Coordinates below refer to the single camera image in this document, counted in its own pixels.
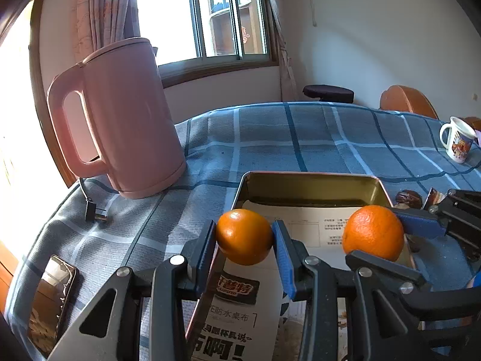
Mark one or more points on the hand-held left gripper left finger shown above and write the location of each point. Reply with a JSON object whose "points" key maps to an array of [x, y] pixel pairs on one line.
{"points": [[206, 250]]}

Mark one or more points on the metal tin box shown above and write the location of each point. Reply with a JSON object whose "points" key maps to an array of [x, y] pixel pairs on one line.
{"points": [[312, 188]]}

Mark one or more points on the brown rounded object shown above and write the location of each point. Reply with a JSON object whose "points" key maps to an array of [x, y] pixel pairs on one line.
{"points": [[474, 122]]}

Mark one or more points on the white instruction leaflet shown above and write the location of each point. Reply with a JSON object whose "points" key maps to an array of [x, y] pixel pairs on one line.
{"points": [[312, 225]]}

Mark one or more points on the small orange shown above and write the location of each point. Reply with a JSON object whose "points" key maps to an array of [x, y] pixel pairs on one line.
{"points": [[244, 237]]}

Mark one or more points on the white wall pipe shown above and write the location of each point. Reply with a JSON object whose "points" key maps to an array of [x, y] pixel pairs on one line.
{"points": [[312, 5]]}

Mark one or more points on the sliding glass window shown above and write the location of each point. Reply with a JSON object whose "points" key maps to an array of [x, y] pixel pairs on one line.
{"points": [[210, 15]]}

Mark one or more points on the black round stool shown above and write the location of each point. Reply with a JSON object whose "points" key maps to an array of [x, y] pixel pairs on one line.
{"points": [[329, 93]]}

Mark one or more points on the pink electric kettle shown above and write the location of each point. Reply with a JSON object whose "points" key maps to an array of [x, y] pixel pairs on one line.
{"points": [[127, 120]]}

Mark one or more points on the white cartoon print mug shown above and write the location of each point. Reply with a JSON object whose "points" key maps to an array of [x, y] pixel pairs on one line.
{"points": [[460, 141]]}

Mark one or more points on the blue plaid tablecloth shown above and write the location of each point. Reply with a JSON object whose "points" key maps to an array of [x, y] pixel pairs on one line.
{"points": [[263, 139]]}

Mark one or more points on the pale sheer curtain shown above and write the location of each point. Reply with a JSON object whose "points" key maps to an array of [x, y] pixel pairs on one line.
{"points": [[280, 37]]}

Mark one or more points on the bold printed paper sheet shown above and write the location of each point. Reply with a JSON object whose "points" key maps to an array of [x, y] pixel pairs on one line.
{"points": [[240, 323]]}

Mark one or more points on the large orange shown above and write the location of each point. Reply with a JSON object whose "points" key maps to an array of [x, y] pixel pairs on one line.
{"points": [[374, 233]]}

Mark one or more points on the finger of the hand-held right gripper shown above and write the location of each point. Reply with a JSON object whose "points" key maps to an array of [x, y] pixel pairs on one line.
{"points": [[421, 225], [390, 269]]}

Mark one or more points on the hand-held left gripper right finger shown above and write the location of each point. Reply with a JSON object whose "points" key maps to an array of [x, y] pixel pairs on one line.
{"points": [[283, 255]]}

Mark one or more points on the orange wooden chair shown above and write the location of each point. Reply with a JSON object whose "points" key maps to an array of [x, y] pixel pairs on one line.
{"points": [[407, 99]]}

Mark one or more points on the pink patterned curtain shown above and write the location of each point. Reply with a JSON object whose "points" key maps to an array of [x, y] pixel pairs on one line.
{"points": [[107, 7]]}

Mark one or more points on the red window sticker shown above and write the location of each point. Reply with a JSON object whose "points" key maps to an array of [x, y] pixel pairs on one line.
{"points": [[246, 35]]}

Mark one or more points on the brown snack packet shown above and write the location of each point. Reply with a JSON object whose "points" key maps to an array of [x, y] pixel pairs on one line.
{"points": [[434, 197]]}

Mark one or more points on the black smartphone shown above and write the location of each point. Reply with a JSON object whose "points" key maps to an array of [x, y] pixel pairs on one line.
{"points": [[52, 308]]}

